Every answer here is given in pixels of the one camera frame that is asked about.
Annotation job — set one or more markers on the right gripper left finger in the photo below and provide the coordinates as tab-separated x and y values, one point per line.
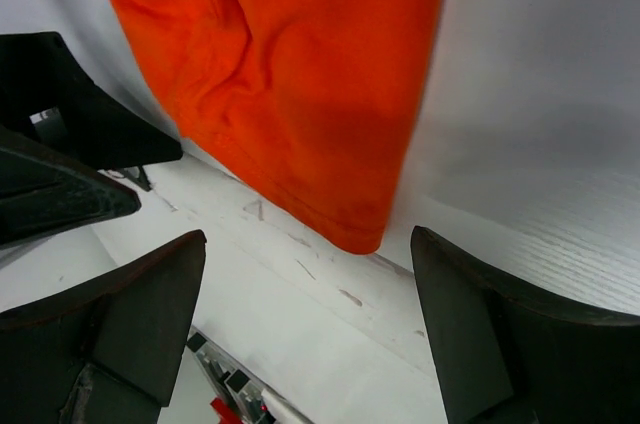
107	350

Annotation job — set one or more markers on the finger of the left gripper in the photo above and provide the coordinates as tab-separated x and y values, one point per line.
44	192
48	97

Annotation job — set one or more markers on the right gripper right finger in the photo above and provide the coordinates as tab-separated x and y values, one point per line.
507	351

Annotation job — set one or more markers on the orange t shirt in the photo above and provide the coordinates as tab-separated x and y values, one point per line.
312	103

